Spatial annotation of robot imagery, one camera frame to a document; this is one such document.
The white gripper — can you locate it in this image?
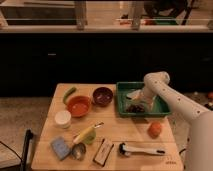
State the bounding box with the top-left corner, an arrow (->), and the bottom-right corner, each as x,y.
140,86 -> 156,110

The dark red grapes bunch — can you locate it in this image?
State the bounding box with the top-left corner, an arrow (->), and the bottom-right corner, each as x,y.
126,104 -> 145,113

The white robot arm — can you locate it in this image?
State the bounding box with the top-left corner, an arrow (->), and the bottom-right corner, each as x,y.
141,71 -> 213,171

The white triangular cloth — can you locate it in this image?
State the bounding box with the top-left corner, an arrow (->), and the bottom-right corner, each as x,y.
126,89 -> 142,100

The green plastic tray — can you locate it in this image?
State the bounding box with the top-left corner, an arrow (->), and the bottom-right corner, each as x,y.
116,82 -> 171,118

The orange fruit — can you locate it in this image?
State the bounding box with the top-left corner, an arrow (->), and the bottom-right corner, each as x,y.
148,122 -> 162,138

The dark maroon bowl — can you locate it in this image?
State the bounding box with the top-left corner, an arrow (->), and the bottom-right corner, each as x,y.
92,87 -> 113,107

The orange bowl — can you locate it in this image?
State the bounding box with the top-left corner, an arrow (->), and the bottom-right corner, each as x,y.
67,96 -> 91,117

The green pepper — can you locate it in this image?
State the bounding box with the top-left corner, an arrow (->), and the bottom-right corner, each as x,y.
63,87 -> 76,104

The white cup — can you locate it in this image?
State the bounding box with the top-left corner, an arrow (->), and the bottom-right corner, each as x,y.
54,110 -> 71,129

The blue sponge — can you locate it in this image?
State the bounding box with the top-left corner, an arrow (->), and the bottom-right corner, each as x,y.
51,137 -> 70,160

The black stand left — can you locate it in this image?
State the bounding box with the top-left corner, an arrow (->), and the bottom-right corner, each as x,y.
20,129 -> 34,171

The white handled dish brush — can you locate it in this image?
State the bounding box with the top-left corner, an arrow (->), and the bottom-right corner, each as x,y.
119,143 -> 166,156

